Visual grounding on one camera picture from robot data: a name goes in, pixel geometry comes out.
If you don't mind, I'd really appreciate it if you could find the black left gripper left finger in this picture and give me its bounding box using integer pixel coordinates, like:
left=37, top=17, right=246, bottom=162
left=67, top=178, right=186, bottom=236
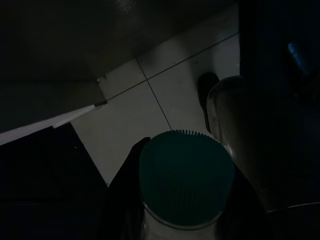
left=98, top=136, right=152, bottom=240

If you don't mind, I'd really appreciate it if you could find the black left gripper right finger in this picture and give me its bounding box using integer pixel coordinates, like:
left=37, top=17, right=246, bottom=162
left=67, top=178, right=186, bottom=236
left=217, top=172, right=273, bottom=240

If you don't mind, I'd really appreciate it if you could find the water bottle with teal cap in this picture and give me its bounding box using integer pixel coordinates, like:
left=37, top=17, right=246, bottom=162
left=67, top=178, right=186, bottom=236
left=138, top=129, right=237, bottom=240

